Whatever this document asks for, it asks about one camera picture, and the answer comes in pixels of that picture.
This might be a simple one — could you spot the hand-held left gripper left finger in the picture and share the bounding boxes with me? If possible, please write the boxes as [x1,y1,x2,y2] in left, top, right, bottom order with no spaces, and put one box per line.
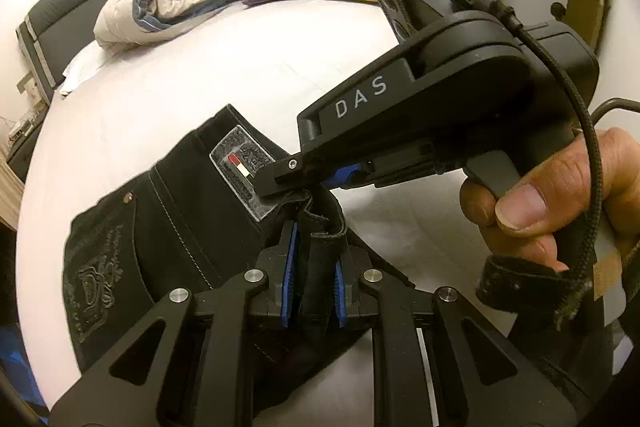
[49,221,303,427]

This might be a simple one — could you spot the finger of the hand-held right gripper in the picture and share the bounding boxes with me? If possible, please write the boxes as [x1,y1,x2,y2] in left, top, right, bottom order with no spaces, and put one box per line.
[254,154,331,198]
[322,163,368,189]

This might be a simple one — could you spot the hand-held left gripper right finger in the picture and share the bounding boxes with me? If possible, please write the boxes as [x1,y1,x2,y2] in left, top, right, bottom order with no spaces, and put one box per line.
[327,246,578,427]

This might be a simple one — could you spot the black denim pants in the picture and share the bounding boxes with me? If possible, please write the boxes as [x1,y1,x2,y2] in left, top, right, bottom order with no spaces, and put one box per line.
[62,104,417,427]

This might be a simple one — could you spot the person's right hand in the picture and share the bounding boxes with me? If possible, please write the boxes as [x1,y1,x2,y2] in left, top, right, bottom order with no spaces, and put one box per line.
[459,127,640,274]

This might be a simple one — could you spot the bed with white sheet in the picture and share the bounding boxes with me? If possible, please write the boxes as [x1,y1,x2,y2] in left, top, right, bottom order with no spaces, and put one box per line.
[14,0,501,413]

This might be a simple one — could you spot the white pillow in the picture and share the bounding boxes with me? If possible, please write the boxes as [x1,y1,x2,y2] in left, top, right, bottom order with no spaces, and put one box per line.
[59,39,121,98]

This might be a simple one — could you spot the grey nightstand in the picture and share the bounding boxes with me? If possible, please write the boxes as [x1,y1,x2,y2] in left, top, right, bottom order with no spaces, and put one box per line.
[4,104,48,180]

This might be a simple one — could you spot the black braided cable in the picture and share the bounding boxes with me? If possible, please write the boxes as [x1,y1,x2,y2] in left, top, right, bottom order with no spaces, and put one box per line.
[446,0,607,324]

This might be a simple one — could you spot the black hook-and-loop strap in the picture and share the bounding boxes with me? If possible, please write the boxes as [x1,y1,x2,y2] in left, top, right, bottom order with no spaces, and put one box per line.
[474,256,593,324]

